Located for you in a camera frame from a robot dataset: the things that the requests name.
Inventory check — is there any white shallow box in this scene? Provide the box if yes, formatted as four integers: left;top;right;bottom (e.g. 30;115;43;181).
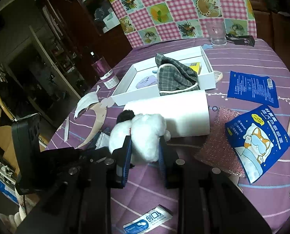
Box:
112;46;216;106

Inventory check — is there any dark wooden cabinet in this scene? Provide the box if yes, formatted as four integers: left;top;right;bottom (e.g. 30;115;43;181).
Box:
36;0;132;86

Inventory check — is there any small lilac pouch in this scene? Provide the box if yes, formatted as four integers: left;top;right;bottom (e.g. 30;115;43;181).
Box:
136;75;157;89

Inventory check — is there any white plush toy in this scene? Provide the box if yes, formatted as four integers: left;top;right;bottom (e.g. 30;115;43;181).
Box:
109;110;171;165

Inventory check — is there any pink glitter sponge cloth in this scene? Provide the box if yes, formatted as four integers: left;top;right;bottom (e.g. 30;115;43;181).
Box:
194;107;246;177

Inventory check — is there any pink checkered patchwork cushion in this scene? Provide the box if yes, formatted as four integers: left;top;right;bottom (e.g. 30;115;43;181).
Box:
109;0;257;48

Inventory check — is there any purple spray bottle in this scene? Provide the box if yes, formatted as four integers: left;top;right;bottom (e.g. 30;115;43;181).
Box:
90;51;119;89

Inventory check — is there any white blue bandage sachet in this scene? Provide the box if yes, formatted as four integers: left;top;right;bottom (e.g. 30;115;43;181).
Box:
123;206;173;234

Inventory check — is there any blue eye mask packet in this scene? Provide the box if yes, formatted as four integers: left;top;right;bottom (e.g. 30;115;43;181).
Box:
225;105;290;184

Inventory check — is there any yellow printed packet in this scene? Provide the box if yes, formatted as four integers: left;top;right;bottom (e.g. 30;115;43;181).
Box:
186;62;202;74

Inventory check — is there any purple striped bedsheet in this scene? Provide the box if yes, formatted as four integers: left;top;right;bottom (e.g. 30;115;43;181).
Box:
46;39;290;233

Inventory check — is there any clear drinking glass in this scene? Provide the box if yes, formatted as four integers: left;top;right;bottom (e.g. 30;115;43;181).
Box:
206;21;227;45

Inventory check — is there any grey plaid slipper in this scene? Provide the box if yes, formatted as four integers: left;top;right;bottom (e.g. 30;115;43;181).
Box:
155;53;200;96

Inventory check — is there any blue foil packet back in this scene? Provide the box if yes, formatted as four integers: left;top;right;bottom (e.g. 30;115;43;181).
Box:
227;71;279;108

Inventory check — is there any black strap buckle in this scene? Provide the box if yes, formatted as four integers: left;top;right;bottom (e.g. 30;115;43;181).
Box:
225;33;255;47

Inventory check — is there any white face mask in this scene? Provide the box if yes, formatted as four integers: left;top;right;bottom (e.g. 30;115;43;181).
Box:
74;86;101;119

